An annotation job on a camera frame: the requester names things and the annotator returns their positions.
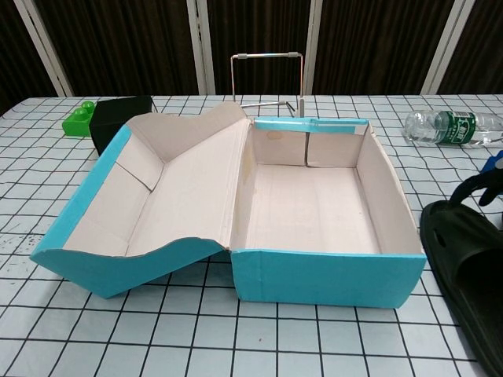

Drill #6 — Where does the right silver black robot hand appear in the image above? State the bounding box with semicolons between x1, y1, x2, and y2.
450;167;503;208

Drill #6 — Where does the black rubber slipper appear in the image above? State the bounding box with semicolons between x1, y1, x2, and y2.
420;198;503;377

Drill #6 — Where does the blue cardboard shoebox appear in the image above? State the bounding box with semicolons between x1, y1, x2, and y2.
30;101;428;313

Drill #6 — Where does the grid-pattern tablecloth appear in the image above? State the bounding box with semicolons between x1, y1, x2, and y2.
0;93;503;377

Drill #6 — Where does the small black box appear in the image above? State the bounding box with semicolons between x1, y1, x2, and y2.
89;95;158;156

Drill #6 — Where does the blue toy brick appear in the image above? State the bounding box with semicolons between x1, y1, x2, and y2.
479;152;503;176

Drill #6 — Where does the clear plastic water bottle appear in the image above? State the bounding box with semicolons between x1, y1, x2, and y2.
404;110;503;148

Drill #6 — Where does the dark pleated partition panel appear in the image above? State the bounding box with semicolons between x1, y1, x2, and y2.
206;0;314;95
312;0;457;95
436;0;503;95
0;0;60;117
33;0;200;97

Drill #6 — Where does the green toy brick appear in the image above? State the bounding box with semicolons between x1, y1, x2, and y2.
61;101;97;138

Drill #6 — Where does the white partition frame post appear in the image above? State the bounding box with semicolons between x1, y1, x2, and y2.
420;0;476;95
300;0;335;95
186;0;216;95
13;0;75;97

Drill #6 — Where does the metal wire stand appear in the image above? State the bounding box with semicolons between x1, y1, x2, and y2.
230;51;307;118

